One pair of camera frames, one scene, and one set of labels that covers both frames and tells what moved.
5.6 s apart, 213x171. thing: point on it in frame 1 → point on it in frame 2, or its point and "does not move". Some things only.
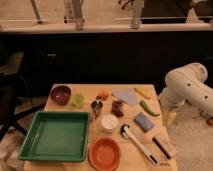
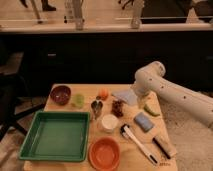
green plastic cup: [79, 101] does not move
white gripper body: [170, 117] → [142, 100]
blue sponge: [143, 122] does not move
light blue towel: [128, 95] does not move
